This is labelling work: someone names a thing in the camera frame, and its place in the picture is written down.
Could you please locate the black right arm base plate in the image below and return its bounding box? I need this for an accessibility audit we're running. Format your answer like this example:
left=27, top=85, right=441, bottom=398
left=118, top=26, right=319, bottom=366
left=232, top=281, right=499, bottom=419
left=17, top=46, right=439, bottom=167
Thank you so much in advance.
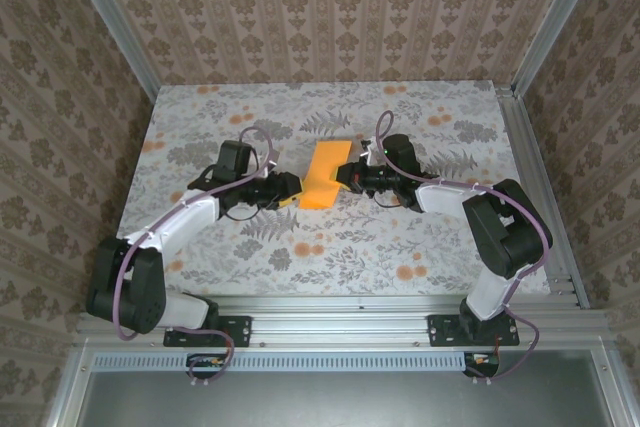
left=428, top=314, right=521, bottom=348

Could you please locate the aluminium frame post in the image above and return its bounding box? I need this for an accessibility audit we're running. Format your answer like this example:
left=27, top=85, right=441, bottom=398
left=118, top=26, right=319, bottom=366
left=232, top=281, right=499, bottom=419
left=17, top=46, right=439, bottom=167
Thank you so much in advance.
left=509, top=0, right=609, bottom=98
left=58, top=0, right=164, bottom=102

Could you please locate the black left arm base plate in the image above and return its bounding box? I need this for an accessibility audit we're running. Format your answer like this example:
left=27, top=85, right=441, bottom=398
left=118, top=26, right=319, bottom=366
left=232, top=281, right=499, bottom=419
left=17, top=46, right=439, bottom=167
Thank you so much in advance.
left=164, top=315, right=252, bottom=348

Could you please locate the black connector board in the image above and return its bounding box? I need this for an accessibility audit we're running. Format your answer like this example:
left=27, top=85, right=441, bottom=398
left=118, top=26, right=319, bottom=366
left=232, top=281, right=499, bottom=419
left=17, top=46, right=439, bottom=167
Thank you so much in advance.
left=463, top=351, right=501, bottom=378
left=187, top=354, right=229, bottom=379

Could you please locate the aluminium frame rail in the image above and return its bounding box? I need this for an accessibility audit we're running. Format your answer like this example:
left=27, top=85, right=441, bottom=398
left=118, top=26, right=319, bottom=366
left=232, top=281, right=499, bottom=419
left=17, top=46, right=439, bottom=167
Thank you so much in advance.
left=74, top=294, right=609, bottom=348

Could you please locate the aluminium side rail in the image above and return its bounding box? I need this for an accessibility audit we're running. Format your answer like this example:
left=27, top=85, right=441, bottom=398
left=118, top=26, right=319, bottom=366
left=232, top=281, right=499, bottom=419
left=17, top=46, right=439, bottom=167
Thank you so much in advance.
left=494, top=86, right=591, bottom=309

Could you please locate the grey metal panel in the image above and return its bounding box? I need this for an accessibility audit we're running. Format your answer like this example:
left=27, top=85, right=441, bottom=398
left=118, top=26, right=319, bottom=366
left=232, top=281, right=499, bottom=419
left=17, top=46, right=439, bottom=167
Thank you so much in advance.
left=74, top=369, right=619, bottom=427

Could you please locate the grey slotted cable duct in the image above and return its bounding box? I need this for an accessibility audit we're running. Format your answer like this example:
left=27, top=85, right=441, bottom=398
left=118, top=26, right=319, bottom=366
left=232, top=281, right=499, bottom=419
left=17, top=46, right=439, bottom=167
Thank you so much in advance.
left=92, top=352, right=469, bottom=372

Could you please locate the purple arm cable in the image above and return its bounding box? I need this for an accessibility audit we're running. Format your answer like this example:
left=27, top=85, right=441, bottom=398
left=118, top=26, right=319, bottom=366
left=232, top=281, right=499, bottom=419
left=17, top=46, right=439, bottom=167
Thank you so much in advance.
left=374, top=110, right=542, bottom=382
left=113, top=125, right=279, bottom=389

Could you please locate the orange paper sheet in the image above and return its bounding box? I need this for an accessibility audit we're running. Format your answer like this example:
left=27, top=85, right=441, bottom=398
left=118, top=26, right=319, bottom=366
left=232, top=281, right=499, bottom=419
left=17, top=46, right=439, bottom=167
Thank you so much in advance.
left=298, top=139, right=353, bottom=212

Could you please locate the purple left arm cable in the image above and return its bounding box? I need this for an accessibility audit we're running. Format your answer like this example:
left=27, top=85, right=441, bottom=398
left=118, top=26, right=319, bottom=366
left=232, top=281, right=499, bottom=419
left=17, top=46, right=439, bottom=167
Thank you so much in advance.
left=113, top=125, right=279, bottom=389

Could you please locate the floral printed table cover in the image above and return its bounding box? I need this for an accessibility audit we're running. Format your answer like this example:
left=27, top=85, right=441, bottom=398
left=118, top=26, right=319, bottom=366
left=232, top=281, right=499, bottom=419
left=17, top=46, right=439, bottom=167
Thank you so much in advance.
left=99, top=80, right=551, bottom=297

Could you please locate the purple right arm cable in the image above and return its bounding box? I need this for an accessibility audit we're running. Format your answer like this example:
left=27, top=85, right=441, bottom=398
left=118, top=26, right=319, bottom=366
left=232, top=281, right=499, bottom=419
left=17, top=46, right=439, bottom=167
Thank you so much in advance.
left=374, top=110, right=542, bottom=382

